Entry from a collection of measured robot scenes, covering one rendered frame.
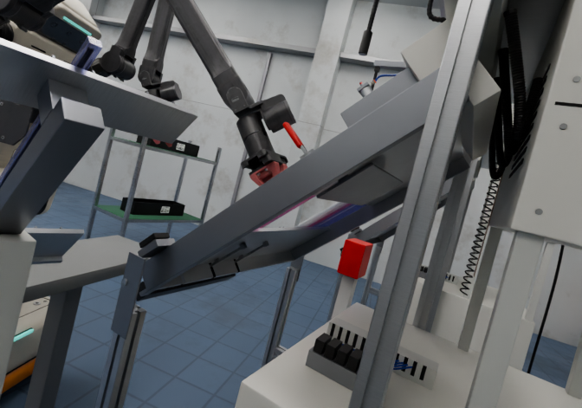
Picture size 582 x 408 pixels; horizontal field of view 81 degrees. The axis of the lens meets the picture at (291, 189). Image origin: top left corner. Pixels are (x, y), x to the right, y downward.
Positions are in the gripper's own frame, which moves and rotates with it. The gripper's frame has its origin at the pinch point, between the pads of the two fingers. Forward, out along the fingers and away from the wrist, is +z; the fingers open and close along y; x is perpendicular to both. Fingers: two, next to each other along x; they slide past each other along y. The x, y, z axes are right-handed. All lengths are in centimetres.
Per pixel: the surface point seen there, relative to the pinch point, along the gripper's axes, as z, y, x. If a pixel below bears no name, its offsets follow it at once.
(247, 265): 5.6, 26.8, 31.9
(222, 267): 4.8, 15.1, 31.9
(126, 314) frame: 10.4, -14.6, 35.2
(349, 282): 23, 94, 28
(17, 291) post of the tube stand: 5.8, -38.5, 22.2
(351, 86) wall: -192, 346, 13
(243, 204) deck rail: 1.1, -10.2, 2.5
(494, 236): 26, 56, -34
